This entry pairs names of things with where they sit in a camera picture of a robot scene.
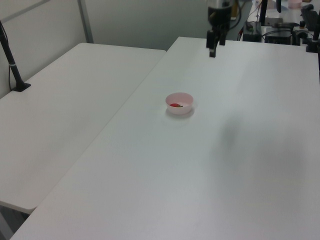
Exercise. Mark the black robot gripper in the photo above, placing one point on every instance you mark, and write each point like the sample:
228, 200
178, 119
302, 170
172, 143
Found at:
219, 16

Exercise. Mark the red strawberry with green stem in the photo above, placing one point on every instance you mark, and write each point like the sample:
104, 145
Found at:
175, 105

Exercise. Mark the pink plastic bowl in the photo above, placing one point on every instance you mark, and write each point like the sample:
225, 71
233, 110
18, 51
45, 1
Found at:
179, 109

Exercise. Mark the black electronics box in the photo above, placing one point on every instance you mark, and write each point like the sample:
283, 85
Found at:
252, 31

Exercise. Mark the black equipment block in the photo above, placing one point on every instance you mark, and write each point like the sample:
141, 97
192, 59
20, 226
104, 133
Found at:
281, 33

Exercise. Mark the small pink container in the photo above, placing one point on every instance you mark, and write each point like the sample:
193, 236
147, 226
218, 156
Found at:
295, 3

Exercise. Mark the black pole with table clamp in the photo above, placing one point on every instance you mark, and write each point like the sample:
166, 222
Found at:
314, 32

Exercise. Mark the black upright post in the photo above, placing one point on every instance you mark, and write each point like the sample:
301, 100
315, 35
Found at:
263, 11

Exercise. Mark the black camera pole with base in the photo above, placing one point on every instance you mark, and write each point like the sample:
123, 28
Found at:
11, 60

